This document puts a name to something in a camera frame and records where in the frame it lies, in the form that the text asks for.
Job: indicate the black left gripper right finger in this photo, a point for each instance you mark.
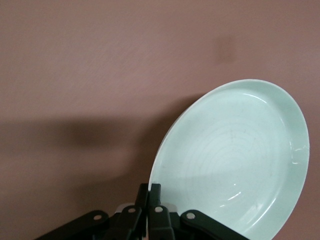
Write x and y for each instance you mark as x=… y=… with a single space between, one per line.
x=160 y=222

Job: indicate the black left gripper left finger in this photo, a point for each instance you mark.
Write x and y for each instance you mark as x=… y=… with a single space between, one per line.
x=130 y=222

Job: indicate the light green round plate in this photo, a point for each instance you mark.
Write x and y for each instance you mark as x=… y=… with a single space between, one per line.
x=230 y=155

